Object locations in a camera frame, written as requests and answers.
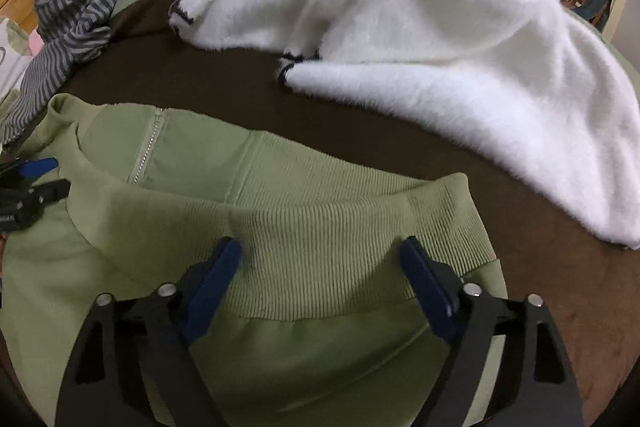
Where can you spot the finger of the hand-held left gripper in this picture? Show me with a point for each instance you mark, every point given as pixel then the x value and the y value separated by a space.
pixel 37 167
pixel 50 193

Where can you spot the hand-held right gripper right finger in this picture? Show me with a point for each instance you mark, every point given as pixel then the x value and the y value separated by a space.
pixel 430 292

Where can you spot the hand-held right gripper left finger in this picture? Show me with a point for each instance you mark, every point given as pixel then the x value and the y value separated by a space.
pixel 210 287

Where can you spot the green zip jacket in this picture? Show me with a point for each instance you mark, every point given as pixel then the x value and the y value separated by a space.
pixel 300 227

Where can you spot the pink cloth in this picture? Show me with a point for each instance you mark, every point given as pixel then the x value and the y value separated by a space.
pixel 34 44

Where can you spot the grey striped garment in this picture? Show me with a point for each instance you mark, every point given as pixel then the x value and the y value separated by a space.
pixel 75 17

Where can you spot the brown bed sheet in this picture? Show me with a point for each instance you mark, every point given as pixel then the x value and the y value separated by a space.
pixel 225 77

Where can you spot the white fluffy garment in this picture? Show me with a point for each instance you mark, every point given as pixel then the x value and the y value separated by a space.
pixel 425 32

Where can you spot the blue jeans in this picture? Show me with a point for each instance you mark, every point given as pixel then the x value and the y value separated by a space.
pixel 600 9

